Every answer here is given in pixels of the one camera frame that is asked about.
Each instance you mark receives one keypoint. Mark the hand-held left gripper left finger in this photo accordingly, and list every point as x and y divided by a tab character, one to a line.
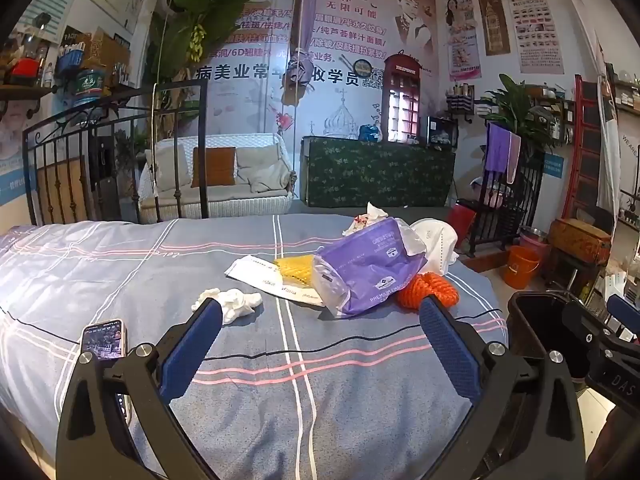
192	345

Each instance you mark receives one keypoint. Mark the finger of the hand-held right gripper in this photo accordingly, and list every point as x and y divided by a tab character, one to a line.
582	340
625	312

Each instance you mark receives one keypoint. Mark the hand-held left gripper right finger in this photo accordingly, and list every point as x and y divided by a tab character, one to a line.
447	350

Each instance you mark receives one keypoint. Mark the black trash bin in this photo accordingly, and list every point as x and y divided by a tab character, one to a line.
530	330

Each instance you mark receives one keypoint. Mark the person's right forearm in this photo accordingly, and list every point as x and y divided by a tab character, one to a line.
617	442

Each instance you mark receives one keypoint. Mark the white crumpled tissue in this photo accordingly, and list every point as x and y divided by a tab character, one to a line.
237	302

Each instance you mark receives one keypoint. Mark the orange knitted item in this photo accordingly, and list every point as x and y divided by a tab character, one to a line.
425	287

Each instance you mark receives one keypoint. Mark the orange patterned trunk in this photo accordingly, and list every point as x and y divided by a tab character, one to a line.
580	242

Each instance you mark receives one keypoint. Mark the smartphone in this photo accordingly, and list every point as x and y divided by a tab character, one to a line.
102	340

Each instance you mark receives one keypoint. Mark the white paper packet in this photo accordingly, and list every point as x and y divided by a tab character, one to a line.
255	272

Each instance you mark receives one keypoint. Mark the orange bucket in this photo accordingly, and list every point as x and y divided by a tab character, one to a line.
520	267

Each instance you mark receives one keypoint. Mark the white plastic bag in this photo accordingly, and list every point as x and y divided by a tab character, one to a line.
435	242

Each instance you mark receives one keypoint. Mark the pink basin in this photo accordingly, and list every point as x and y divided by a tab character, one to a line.
536	241

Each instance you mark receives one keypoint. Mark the purple tissue packet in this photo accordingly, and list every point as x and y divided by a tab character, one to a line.
367	270

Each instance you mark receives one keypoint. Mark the blue plaid bed sheet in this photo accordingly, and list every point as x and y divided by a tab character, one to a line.
300	410

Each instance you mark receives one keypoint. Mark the yellow sponge cloth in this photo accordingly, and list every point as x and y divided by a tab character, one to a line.
295	270

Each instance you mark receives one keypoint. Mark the white wicker swing sofa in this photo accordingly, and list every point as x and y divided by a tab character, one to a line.
225	206

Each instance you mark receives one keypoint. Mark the white roll-up banner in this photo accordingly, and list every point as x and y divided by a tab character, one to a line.
607	170

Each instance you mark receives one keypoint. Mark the crumpled white paper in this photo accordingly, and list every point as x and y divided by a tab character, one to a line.
370	212

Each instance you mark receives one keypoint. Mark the red ladder shelf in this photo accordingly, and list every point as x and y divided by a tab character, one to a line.
582	160

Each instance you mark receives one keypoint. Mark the orange cushion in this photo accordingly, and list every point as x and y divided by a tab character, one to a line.
214	167

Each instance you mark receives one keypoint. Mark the beige cushion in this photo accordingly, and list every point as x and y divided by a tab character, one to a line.
257	165
172	165

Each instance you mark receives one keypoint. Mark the green patterned counter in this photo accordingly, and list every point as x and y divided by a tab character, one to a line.
375	175

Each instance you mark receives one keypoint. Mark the purple towel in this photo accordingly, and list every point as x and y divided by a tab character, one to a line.
497	150

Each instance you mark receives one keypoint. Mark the black box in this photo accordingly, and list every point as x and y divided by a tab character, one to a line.
442	132

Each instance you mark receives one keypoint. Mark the blue bag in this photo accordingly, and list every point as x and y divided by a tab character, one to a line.
370	132

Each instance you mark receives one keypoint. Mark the green potted plant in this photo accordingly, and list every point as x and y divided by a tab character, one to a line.
515	105

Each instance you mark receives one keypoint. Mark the teal bucket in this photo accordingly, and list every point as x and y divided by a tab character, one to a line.
90	87

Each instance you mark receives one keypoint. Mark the red telephone booth cabinet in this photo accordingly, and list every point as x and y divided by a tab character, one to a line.
402	67

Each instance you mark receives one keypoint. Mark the cardboard box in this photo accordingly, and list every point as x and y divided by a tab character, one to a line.
110	55

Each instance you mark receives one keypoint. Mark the blue basket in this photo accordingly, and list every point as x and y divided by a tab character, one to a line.
70	60

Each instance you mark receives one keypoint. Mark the black metal bed frame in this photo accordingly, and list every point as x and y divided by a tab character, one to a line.
202	160

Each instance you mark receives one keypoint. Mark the small wall shelf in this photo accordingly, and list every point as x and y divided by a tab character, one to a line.
460	102

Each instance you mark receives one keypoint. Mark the eyebrow chart wall poster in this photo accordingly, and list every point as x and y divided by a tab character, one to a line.
535	20

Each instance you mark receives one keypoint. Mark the pink portrait wall poster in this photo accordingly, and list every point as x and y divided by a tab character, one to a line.
462	35

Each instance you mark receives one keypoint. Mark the brown tower wall poster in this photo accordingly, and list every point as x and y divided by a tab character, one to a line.
492	20

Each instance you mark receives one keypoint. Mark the large printed wall banner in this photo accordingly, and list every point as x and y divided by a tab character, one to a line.
340	15

